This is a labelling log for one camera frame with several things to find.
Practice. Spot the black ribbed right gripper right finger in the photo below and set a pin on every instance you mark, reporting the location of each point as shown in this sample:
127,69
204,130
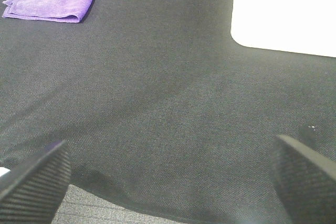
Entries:
304,181

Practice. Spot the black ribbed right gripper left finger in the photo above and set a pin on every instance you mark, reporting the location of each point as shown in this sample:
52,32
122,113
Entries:
32,191

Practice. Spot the white plastic tray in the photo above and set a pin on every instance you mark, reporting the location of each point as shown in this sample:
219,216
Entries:
300,26

